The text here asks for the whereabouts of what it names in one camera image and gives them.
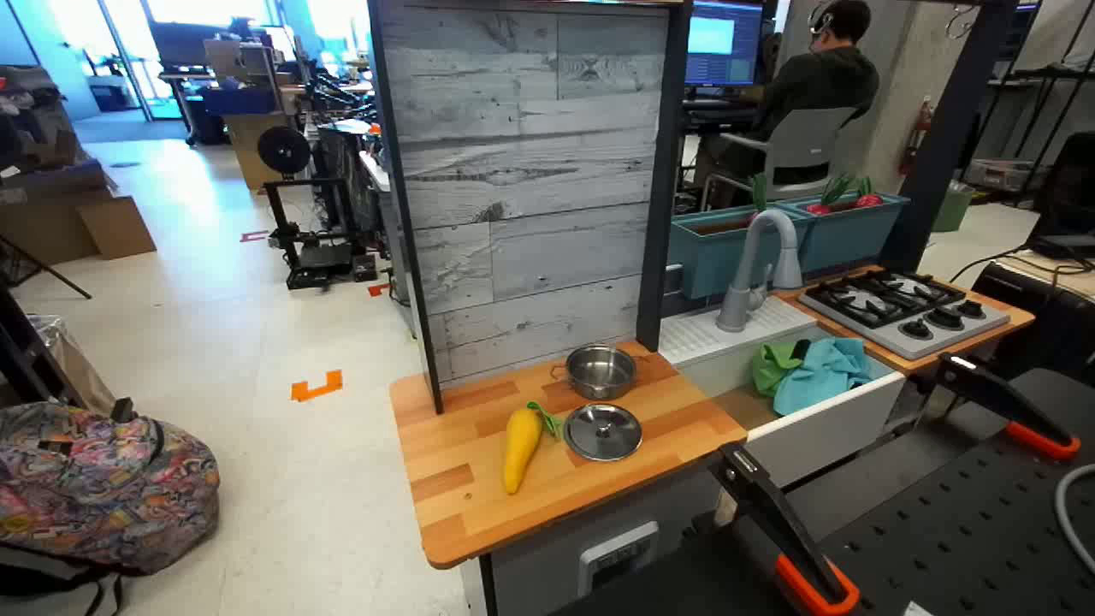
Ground round steel pot lid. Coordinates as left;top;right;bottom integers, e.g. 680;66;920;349
561;401;647;464

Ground grey wood-pattern back panel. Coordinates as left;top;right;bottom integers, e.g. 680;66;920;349
366;0;696;417

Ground yellow plush corn green leaves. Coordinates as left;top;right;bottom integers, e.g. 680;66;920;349
501;397;570;500

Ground green cloth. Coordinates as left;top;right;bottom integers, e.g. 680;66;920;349
748;340;808;401

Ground black 3D printer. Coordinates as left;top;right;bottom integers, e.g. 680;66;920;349
255;120;382;292

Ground grey curved toy faucet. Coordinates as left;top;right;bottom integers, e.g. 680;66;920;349
717;204;808;335

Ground grey cabinet with drawer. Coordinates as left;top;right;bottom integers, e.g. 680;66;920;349
476;457;748;616

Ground teal cloth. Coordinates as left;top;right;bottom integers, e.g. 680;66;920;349
770;335;893;417

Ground grey office chair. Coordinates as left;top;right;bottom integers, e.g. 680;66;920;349
699;101;859;211

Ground white toy kitchen sink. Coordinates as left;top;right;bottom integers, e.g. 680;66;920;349
656;297;910;492

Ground teal planter box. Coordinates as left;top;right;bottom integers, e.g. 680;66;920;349
664;192;915;305

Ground computer monitor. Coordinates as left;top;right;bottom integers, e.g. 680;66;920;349
680;0;768;95

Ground grey toy stove top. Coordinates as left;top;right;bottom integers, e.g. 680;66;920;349
799;267;1013;364

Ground seated person in dark shirt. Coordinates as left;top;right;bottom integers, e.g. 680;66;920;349
751;0;882;147

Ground dark blue pillar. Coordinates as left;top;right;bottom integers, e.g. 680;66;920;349
882;0;1021;276

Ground cardboard box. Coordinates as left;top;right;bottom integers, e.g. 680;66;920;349
0;185;160;267

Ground colourful patterned backpack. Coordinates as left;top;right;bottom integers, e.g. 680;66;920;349
0;392;224;577

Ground black perforated table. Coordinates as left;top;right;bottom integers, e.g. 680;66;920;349
557;364;1095;616

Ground black office chair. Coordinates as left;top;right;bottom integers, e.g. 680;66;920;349
1025;130;1095;267

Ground small steel pot with handles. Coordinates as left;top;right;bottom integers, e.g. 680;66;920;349
548;340;645;404

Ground black clamp with orange handle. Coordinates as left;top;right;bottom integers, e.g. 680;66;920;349
935;351;1085;464
710;441;866;616

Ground white cable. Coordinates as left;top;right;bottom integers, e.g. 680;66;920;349
1051;457;1095;574

